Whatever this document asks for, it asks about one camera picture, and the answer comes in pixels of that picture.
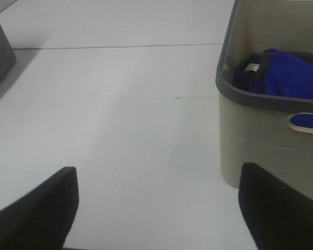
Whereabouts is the dark cloth with label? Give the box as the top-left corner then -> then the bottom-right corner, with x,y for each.
237,51 -> 313,85

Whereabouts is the beige basket with grey rim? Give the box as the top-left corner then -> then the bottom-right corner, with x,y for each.
215,1 -> 313,199

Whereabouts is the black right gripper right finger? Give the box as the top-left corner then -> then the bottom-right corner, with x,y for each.
238,163 -> 313,249

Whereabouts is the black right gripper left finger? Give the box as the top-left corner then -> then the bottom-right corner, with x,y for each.
0,167 -> 79,249

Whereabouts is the blue towel in beige basket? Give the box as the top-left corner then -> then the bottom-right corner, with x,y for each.
233,47 -> 313,130

